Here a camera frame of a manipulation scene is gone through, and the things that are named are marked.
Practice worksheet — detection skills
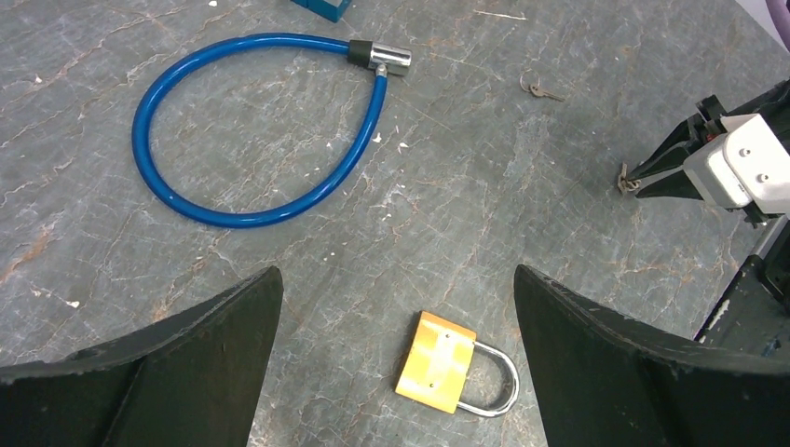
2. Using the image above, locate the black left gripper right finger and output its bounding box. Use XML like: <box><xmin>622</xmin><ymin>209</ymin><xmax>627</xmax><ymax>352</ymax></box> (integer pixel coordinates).
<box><xmin>513</xmin><ymin>265</ymin><xmax>789</xmax><ymax>446</ymax></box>

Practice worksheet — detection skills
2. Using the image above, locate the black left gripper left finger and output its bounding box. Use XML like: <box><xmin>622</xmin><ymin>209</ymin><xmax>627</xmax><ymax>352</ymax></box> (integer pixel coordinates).
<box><xmin>1</xmin><ymin>267</ymin><xmax>283</xmax><ymax>446</ymax></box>

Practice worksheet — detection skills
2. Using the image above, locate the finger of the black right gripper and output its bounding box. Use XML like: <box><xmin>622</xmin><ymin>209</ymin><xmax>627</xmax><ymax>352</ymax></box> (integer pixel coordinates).
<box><xmin>635</xmin><ymin>170</ymin><xmax>703</xmax><ymax>201</ymax></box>
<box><xmin>626</xmin><ymin>114</ymin><xmax>704</xmax><ymax>181</ymax></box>

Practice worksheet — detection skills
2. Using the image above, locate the blue cable lock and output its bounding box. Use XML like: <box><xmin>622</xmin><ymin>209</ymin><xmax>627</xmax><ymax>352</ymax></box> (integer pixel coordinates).
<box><xmin>130</xmin><ymin>32</ymin><xmax>414</xmax><ymax>230</ymax></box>

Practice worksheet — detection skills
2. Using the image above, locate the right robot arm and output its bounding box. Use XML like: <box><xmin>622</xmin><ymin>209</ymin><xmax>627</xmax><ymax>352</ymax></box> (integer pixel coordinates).
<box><xmin>617</xmin><ymin>80</ymin><xmax>789</xmax><ymax>360</ymax></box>

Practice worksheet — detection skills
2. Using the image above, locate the brass padlock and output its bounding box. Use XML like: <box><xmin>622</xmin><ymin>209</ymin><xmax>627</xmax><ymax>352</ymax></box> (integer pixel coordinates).
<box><xmin>395</xmin><ymin>310</ymin><xmax>521</xmax><ymax>418</ymax></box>

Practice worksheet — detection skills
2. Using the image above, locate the blue toy brick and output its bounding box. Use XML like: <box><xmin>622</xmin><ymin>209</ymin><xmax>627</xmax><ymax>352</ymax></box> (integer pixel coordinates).
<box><xmin>292</xmin><ymin>0</ymin><xmax>351</xmax><ymax>23</ymax></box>

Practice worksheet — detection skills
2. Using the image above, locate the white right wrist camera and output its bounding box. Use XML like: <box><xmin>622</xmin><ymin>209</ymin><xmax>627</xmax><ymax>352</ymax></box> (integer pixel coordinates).
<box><xmin>682</xmin><ymin>114</ymin><xmax>789</xmax><ymax>214</ymax></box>

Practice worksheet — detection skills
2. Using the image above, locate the small key on ring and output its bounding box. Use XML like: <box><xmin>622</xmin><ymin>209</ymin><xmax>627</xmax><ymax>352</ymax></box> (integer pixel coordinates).
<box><xmin>519</xmin><ymin>69</ymin><xmax>565</xmax><ymax>102</ymax></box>

